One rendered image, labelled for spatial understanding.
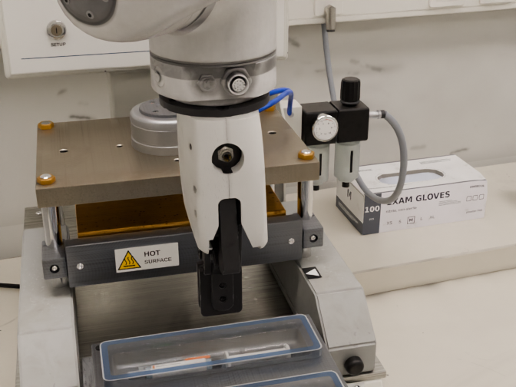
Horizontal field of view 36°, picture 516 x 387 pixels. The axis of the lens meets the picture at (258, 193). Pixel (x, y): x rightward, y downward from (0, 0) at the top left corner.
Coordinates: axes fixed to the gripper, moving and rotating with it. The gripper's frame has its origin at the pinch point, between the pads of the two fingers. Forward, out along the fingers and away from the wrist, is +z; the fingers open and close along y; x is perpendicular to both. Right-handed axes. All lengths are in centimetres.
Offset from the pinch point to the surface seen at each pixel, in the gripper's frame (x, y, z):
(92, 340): 10.4, 18.1, 15.9
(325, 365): -9.0, 0.8, 9.4
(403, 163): -32, 41, 10
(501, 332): -46, 34, 34
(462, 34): -60, 82, 3
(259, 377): -3.2, 0.4, 9.4
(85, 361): 10.9, 9.2, 11.9
